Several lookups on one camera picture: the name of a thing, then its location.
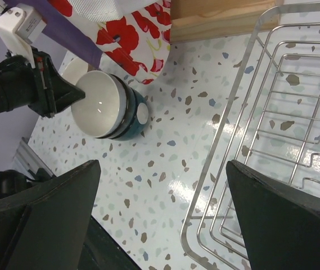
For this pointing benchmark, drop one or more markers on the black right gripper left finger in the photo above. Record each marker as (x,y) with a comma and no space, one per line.
(44,227)

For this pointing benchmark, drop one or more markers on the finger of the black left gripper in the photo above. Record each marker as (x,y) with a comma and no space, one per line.
(65,93)

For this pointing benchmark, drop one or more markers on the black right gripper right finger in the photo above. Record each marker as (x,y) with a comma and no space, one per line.
(280,224)

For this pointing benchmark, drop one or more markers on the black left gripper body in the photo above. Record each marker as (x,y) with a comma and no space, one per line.
(44,103)

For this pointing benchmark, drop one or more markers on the beige ceramic bowl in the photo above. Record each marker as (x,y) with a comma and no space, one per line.
(75,70)

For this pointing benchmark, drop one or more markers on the white ceramic bowl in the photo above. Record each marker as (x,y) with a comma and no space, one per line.
(96,114)

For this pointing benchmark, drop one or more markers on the dark teal bowl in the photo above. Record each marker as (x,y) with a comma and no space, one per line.
(126,97)

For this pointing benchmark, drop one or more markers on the blue white dotted bowl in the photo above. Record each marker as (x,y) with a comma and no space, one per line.
(135,117)

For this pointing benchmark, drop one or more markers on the wooden clothes rack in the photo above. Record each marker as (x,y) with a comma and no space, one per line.
(206,19)

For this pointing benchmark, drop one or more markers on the purple hanging garment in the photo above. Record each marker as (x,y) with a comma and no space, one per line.
(63,32)

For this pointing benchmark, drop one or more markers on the red white floral garment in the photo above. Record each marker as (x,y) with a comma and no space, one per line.
(134,34)

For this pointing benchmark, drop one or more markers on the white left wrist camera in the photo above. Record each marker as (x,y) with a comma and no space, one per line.
(20,26)

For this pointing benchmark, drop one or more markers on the metal wire dish rack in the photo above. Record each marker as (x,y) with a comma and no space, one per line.
(271,123)

